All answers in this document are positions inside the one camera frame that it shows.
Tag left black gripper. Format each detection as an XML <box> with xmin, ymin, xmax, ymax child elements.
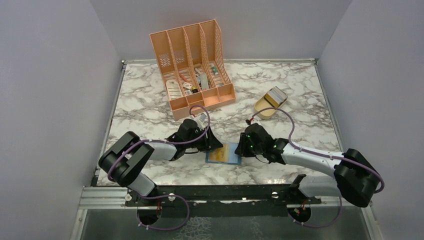
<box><xmin>184</xmin><ymin>126</ymin><xmax>223</xmax><ymax>152</ymax></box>

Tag blue card holder wallet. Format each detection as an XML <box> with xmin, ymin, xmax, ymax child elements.
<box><xmin>205</xmin><ymin>142</ymin><xmax>242</xmax><ymax>165</ymax></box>

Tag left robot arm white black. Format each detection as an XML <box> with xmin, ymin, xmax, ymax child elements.
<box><xmin>98</xmin><ymin>119</ymin><xmax>224</xmax><ymax>206</ymax></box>

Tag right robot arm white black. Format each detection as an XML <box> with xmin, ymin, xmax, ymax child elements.
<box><xmin>234</xmin><ymin>123</ymin><xmax>383</xmax><ymax>208</ymax></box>

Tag beige oval card tray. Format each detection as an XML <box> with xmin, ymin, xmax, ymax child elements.
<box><xmin>254</xmin><ymin>90</ymin><xmax>287</xmax><ymax>120</ymax></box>

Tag stack of credit cards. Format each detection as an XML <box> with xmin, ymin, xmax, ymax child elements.
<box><xmin>264</xmin><ymin>86</ymin><xmax>288</xmax><ymax>108</ymax></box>

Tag orange plastic desk organizer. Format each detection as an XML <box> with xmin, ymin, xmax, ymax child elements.
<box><xmin>149</xmin><ymin>19</ymin><xmax>236</xmax><ymax>120</ymax></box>

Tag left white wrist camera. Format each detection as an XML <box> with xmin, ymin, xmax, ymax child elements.
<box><xmin>190</xmin><ymin>112</ymin><xmax>209</xmax><ymax>130</ymax></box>

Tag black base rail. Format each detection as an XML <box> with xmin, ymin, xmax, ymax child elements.
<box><xmin>125</xmin><ymin>184</ymin><xmax>321</xmax><ymax>219</ymax></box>

